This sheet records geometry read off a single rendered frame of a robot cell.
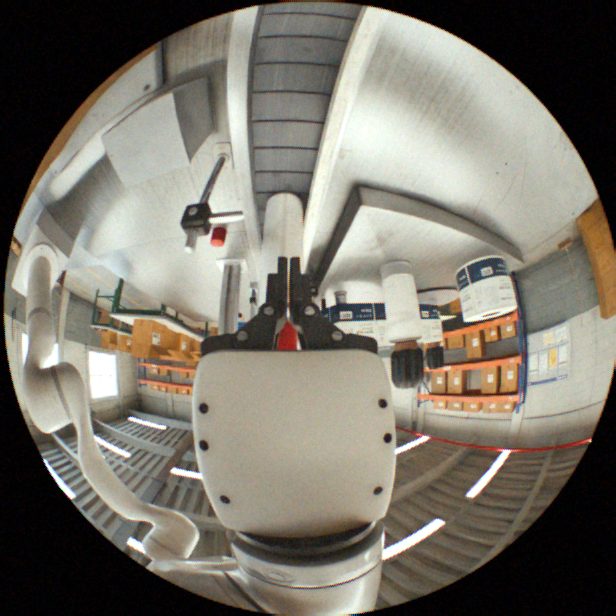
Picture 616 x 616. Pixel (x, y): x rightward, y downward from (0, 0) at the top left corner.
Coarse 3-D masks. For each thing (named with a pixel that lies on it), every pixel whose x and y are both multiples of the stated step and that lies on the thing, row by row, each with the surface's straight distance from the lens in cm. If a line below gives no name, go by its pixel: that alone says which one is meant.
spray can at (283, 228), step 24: (288, 192) 29; (288, 216) 26; (264, 240) 25; (288, 240) 23; (264, 264) 23; (288, 264) 22; (264, 288) 22; (288, 288) 21; (288, 312) 21; (288, 336) 21
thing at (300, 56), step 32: (288, 32) 22; (320, 32) 22; (288, 64) 21; (320, 64) 22; (256, 96) 22; (288, 96) 22; (320, 96) 22; (256, 128) 23; (288, 128) 23; (320, 128) 23; (256, 160) 26; (288, 160) 26; (256, 192) 30
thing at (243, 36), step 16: (240, 16) 14; (256, 16) 14; (240, 32) 14; (256, 32) 14; (240, 48) 13; (240, 64) 13; (240, 80) 14; (240, 96) 14; (240, 112) 14; (240, 128) 15; (240, 144) 15; (240, 160) 16; (240, 176) 17; (240, 192) 18; (256, 208) 21; (256, 224) 22; (256, 240) 24; (256, 256) 27; (256, 272) 32
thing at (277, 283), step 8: (280, 256) 15; (280, 264) 14; (280, 272) 13; (272, 280) 14; (280, 280) 13; (272, 288) 14; (280, 288) 13; (272, 296) 13; (280, 296) 12; (280, 304) 13; (280, 312) 12; (280, 320) 13; (240, 328) 12; (248, 328) 12; (280, 328) 13; (240, 336) 12; (248, 336) 12; (240, 344) 12; (248, 344) 12
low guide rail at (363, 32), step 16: (368, 16) 19; (352, 32) 20; (368, 32) 19; (352, 48) 18; (352, 64) 18; (336, 80) 20; (352, 80) 18; (336, 96) 18; (336, 112) 19; (336, 128) 20; (320, 144) 22; (320, 160) 21; (320, 176) 23; (320, 192) 24; (304, 224) 31; (304, 240) 32; (304, 256) 37
